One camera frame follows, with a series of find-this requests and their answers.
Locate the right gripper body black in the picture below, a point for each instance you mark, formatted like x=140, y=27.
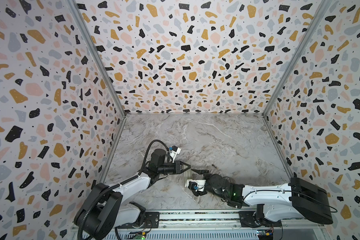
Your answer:
x=206, y=178

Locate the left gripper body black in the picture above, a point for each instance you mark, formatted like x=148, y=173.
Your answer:
x=168, y=168

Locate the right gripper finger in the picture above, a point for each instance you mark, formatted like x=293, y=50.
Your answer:
x=201, y=172
x=199, y=192

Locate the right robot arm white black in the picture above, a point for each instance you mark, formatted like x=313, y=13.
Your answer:
x=293, y=200

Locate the aluminium mounting rail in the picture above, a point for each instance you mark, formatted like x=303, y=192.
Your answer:
x=193, y=220

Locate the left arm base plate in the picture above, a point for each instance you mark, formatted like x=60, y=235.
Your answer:
x=148, y=220

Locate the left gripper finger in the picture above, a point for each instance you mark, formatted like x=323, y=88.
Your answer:
x=185, y=170
x=185, y=166

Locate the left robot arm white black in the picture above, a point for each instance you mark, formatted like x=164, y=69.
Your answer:
x=107, y=207

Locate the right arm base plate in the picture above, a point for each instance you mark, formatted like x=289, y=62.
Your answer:
x=256, y=219

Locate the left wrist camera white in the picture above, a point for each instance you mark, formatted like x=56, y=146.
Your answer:
x=173, y=152

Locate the white ventilation grille strip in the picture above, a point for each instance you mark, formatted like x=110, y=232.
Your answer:
x=192, y=235

